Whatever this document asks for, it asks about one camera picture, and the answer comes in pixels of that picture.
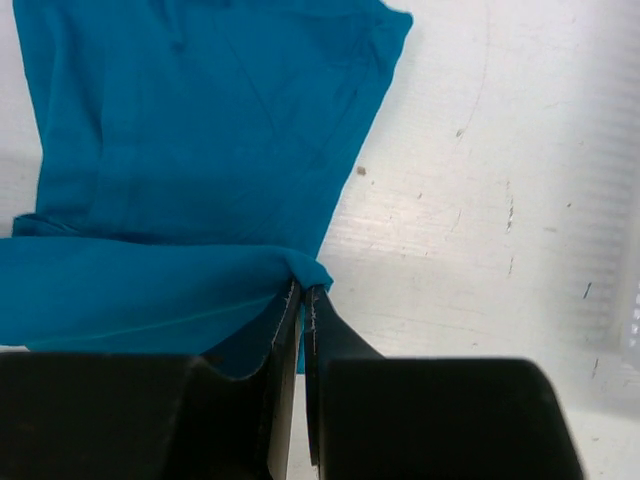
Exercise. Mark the white plastic basket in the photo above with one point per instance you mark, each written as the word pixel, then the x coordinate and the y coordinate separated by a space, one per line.
pixel 630 324

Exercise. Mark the blue t shirt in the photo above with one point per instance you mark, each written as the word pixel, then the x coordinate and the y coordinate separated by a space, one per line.
pixel 193 154

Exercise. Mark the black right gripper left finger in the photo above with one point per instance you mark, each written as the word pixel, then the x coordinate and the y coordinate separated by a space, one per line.
pixel 226 414

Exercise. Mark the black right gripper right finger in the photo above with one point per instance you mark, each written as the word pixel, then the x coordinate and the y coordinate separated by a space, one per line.
pixel 375 417

